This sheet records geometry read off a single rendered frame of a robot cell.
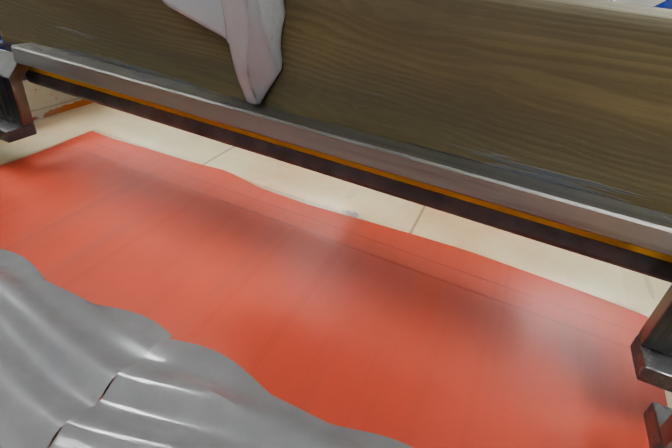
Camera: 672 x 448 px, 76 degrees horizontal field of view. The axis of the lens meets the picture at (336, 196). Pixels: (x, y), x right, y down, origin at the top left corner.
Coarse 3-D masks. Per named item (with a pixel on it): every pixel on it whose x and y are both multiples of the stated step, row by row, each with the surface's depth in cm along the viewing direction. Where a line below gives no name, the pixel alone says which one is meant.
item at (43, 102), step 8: (24, 80) 35; (24, 88) 35; (32, 88) 36; (40, 88) 36; (48, 88) 37; (32, 96) 36; (40, 96) 36; (48, 96) 37; (56, 96) 38; (64, 96) 38; (72, 96) 39; (32, 104) 36; (40, 104) 36; (48, 104) 37; (56, 104) 38; (64, 104) 38; (72, 104) 39; (80, 104) 40; (32, 112) 36; (40, 112) 37; (48, 112) 37; (56, 112) 38
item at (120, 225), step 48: (96, 144) 34; (0, 192) 27; (48, 192) 28; (96, 192) 28; (144, 192) 29; (192, 192) 29; (240, 192) 30; (0, 240) 23; (48, 240) 24; (96, 240) 24; (144, 240) 25; (192, 240) 25; (240, 240) 26; (96, 288) 21; (144, 288) 22; (192, 288) 22
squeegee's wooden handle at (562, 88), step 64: (0, 0) 26; (64, 0) 24; (128, 0) 22; (320, 0) 18; (384, 0) 17; (448, 0) 16; (512, 0) 15; (576, 0) 15; (128, 64) 24; (192, 64) 22; (320, 64) 19; (384, 64) 18; (448, 64) 17; (512, 64) 16; (576, 64) 15; (640, 64) 14; (384, 128) 19; (448, 128) 18; (512, 128) 17; (576, 128) 16; (640, 128) 15; (640, 192) 16
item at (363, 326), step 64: (256, 256) 24; (320, 256) 25; (384, 256) 26; (448, 256) 26; (192, 320) 20; (256, 320) 20; (320, 320) 21; (384, 320) 21; (448, 320) 22; (512, 320) 22; (576, 320) 23; (640, 320) 23; (320, 384) 18; (384, 384) 18; (448, 384) 19; (512, 384) 19; (576, 384) 19; (640, 384) 20
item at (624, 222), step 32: (32, 64) 25; (64, 64) 24; (96, 64) 24; (160, 96) 22; (192, 96) 21; (224, 96) 22; (256, 128) 20; (288, 128) 20; (320, 128) 19; (352, 160) 19; (384, 160) 18; (416, 160) 18; (448, 160) 18; (480, 192) 17; (512, 192) 17; (544, 192) 16; (576, 192) 17; (576, 224) 16; (608, 224) 16; (640, 224) 15
